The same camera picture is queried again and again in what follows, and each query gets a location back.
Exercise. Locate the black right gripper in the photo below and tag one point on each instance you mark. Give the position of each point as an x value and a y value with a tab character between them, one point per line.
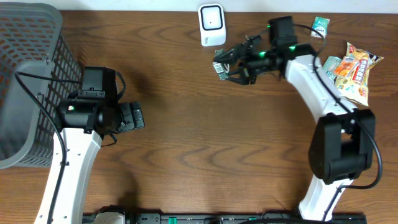
242	72

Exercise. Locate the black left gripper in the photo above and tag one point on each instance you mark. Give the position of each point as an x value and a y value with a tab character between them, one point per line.
132	115

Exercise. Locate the roll of tape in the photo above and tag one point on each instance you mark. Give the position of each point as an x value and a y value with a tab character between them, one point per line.
222	69

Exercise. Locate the green wet wipes pack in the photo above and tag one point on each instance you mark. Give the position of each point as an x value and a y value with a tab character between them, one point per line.
329	66

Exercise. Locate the small green wipes pack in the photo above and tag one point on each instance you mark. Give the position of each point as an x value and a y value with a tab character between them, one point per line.
320	26

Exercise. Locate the orange tissue pack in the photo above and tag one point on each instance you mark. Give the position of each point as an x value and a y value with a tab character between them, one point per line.
347	65

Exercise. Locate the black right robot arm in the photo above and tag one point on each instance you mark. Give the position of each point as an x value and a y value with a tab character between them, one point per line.
342	145

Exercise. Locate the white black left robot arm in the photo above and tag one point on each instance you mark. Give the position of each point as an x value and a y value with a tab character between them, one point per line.
81	126

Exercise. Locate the white barcode scanner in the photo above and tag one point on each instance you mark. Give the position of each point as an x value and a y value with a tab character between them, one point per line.
212	25

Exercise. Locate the black plastic mesh basket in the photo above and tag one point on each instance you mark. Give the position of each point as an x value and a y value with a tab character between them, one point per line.
36	62

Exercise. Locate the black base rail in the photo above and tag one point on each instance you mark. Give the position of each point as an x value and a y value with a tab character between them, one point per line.
155	218

